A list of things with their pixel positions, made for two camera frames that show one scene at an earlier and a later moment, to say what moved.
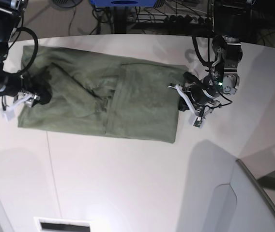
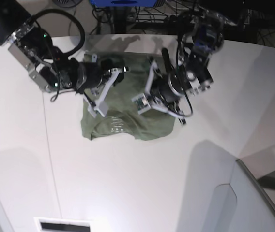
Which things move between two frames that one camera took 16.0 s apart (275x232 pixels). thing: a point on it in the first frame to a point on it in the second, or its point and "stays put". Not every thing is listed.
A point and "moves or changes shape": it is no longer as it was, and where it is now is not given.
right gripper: [201, 91] to [169, 86]
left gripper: [15, 83] to [89, 75]
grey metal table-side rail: [267, 196] stays put
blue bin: [124, 3] stays put
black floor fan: [67, 3] stays put
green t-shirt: [95, 94] moves or changes shape
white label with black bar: [49, 224] stays put
